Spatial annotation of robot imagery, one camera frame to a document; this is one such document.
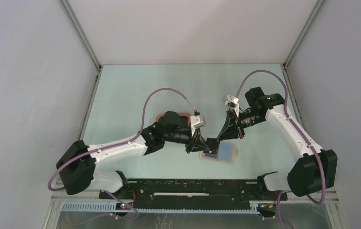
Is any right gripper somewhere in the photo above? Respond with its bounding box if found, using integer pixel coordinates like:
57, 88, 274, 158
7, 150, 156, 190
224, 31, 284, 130
217, 108, 264, 141

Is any black card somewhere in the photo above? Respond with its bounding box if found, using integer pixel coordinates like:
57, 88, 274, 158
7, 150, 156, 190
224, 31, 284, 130
205, 138, 221, 154

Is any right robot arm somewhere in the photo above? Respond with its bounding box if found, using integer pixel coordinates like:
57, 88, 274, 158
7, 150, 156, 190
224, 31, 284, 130
217, 87, 338, 199

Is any pink plastic tray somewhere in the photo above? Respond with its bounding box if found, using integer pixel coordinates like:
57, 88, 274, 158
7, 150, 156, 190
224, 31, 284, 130
155, 112, 191, 125

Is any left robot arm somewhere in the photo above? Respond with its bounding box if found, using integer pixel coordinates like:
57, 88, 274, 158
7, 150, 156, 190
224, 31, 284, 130
56, 111, 214, 199

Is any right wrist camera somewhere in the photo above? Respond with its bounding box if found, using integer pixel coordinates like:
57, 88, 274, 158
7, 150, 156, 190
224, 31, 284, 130
223, 95, 239, 113

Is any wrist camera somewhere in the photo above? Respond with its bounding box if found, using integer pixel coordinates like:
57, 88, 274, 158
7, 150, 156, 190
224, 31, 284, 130
190, 114, 206, 130
223, 95, 239, 113

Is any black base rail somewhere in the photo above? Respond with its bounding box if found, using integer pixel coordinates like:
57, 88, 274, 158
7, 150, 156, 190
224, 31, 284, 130
113, 178, 278, 210

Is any grey card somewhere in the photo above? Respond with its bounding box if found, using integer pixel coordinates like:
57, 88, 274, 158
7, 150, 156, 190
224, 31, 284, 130
202, 152, 218, 160

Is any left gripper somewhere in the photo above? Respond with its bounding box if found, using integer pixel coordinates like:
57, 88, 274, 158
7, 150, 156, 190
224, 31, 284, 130
163, 125, 209, 153

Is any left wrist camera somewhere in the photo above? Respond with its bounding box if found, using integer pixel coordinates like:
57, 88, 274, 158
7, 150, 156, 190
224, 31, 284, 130
190, 114, 206, 130

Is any white cable duct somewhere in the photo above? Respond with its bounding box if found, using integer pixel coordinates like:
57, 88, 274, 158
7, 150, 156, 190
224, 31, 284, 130
61, 201, 259, 214

